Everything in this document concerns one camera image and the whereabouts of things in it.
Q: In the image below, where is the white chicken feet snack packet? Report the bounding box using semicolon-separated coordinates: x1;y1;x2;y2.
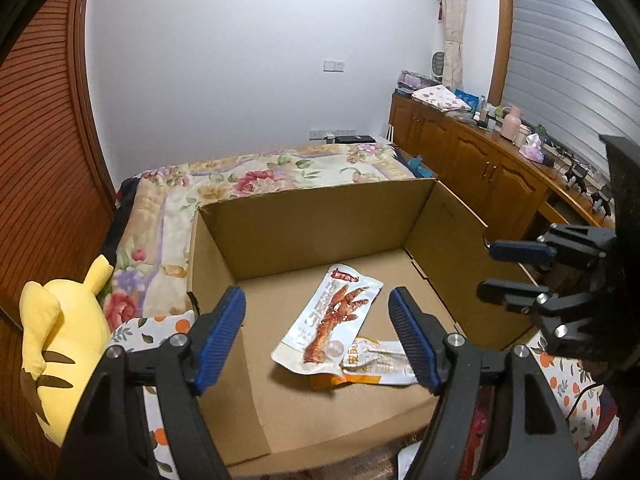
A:
271;264;384;376

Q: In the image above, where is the wooden cabinet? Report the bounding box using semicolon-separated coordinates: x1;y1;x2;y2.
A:
387;92;616;271

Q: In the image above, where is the yellow plush toy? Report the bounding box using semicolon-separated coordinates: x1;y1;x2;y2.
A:
19;255;115;446

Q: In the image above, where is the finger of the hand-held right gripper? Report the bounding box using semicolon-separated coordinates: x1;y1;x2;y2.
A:
489;222;616;273
477;280;606;356

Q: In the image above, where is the beige curtain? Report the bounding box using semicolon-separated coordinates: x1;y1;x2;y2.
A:
435;0;468;93

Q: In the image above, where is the floral blanket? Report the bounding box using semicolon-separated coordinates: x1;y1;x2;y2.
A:
102;142;418;331

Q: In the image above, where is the grey window blind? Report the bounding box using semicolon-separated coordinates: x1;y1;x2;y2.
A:
500;0;640;171

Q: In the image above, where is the purple storage box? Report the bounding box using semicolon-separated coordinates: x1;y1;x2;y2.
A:
397;71;436;95

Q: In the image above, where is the orange and white snack packet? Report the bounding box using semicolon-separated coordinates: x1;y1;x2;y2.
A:
309;335;426;391

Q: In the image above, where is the pink bottle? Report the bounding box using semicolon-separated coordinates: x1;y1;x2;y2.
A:
501;106;522;141

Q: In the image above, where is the folded floral cloth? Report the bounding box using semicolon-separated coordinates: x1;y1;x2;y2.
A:
411;85;473;112

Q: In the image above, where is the wooden louvred wardrobe door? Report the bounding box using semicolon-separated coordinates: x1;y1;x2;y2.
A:
0;0;118;461

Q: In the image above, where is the pink tissue pack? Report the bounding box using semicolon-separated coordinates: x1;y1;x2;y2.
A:
520;132;545;162

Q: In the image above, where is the dark cloth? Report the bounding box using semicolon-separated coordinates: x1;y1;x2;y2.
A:
100;175;146;261

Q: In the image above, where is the wooden window frame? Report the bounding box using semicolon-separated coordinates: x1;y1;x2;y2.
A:
487;0;516;106

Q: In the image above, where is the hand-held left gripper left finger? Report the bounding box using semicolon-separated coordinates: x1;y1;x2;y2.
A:
57;285;247;480

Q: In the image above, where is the white orange-print cloth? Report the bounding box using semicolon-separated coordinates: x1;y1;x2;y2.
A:
107;310;621;480

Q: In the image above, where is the brown cardboard box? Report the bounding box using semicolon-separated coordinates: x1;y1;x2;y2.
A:
186;177;543;468

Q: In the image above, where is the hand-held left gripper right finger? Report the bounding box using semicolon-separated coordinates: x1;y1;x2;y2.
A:
388;287;583;480

